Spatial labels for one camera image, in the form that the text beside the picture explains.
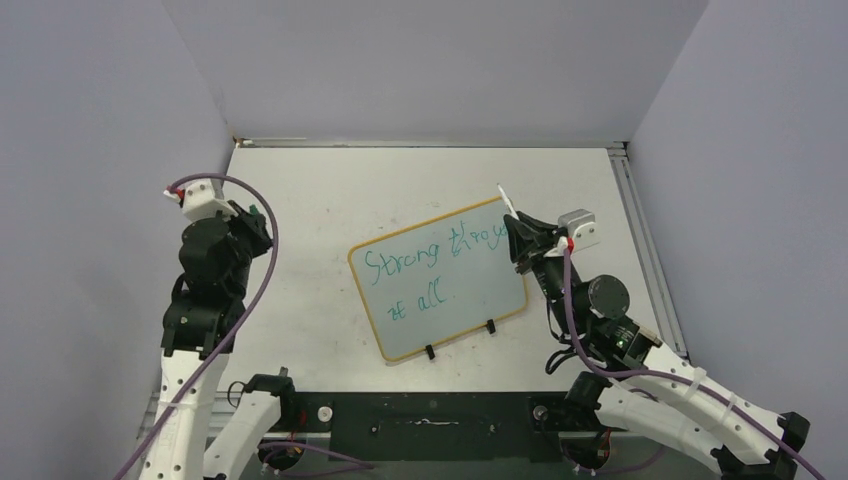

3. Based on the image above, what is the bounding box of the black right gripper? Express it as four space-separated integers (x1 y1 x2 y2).
506 211 582 333

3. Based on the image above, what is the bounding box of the white green whiteboard marker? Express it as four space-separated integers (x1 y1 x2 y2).
497 183 519 220

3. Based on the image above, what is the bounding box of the yellow framed whiteboard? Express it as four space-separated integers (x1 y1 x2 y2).
347 197 529 362

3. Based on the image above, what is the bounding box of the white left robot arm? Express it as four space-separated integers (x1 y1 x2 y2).
140 201 298 479

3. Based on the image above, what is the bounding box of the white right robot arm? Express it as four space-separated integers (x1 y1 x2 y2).
503 210 815 479

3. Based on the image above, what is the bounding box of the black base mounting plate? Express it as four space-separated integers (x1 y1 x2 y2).
270 392 611 462

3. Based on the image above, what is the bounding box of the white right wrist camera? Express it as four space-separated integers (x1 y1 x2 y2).
544 209 601 258

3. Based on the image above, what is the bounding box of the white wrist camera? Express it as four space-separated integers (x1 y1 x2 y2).
544 209 601 258
163 178 237 222

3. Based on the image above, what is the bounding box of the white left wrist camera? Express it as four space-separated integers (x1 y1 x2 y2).
163 178 237 222

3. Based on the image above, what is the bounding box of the aluminium rail right side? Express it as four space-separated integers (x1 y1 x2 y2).
607 143 689 359

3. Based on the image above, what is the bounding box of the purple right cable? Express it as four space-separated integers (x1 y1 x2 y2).
561 248 826 480

